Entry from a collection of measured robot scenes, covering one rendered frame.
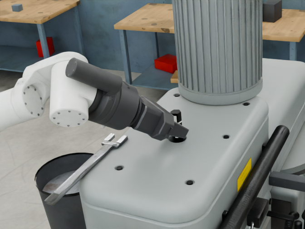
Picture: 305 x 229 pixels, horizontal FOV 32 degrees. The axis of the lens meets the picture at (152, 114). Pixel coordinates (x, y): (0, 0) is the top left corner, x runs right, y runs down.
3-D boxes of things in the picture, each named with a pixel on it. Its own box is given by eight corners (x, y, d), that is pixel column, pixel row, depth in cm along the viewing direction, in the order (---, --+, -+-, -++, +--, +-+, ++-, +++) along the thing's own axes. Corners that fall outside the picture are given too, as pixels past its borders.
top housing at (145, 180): (200, 288, 92) (194, 216, 85) (77, 251, 104) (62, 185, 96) (273, 152, 128) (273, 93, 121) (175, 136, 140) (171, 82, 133)
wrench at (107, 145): (57, 207, 90) (56, 203, 90) (39, 202, 92) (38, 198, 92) (127, 139, 109) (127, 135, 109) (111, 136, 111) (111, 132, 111)
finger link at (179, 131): (181, 139, 105) (158, 131, 102) (189, 125, 105) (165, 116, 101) (185, 143, 104) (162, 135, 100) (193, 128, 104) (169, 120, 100)
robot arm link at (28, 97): (95, 106, 91) (32, 126, 96) (95, 64, 96) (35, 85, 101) (74, 89, 86) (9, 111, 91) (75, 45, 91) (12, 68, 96)
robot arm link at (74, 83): (93, 140, 96) (38, 123, 90) (93, 91, 102) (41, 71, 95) (132, 115, 89) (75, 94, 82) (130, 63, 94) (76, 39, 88)
